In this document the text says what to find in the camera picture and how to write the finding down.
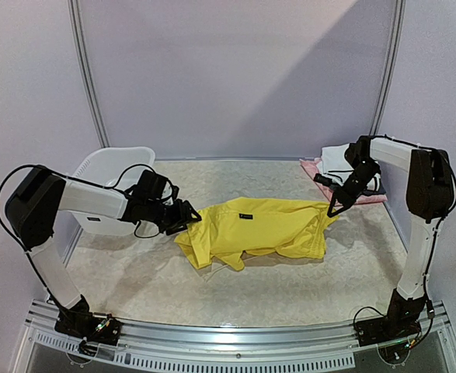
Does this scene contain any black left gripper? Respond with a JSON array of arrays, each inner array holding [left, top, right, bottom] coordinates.
[[145, 198, 201, 235]]

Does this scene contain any yellow garment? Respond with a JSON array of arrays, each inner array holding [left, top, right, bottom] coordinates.
[[175, 197, 338, 271]]

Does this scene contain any white t-shirt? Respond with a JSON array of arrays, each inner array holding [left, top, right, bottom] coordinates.
[[317, 145, 382, 196]]

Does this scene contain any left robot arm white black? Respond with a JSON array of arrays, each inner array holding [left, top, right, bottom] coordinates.
[[0, 163, 202, 337]]

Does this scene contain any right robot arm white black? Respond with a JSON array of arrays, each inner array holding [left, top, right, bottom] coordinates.
[[327, 135, 456, 339]]

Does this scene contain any white plastic laundry basket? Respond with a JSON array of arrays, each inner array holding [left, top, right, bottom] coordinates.
[[72, 146, 155, 236]]

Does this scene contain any folded pink garment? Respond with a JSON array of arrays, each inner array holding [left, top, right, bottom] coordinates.
[[299, 156, 388, 207]]

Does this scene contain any folded navy blue garment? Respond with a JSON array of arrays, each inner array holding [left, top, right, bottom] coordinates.
[[375, 185, 386, 194]]

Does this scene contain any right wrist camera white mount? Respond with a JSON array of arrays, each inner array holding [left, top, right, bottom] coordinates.
[[313, 173, 342, 191]]

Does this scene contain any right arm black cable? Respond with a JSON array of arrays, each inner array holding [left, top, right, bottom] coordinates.
[[324, 134, 456, 218]]

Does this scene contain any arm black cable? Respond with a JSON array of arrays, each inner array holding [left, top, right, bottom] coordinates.
[[324, 134, 456, 218], [0, 162, 174, 253]]

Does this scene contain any front aluminium rail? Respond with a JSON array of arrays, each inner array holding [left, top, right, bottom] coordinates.
[[13, 301, 456, 372]]

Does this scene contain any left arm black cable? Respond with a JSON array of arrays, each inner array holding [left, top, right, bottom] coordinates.
[[0, 162, 174, 253]]

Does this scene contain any right aluminium frame post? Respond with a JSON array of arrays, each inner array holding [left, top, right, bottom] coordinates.
[[369, 0, 406, 135]]

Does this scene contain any aluminium frame post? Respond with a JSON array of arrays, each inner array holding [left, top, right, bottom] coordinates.
[[68, 0, 110, 148], [369, 0, 406, 135]]

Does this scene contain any left aluminium frame post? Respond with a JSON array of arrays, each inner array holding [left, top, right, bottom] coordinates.
[[68, 0, 110, 148]]

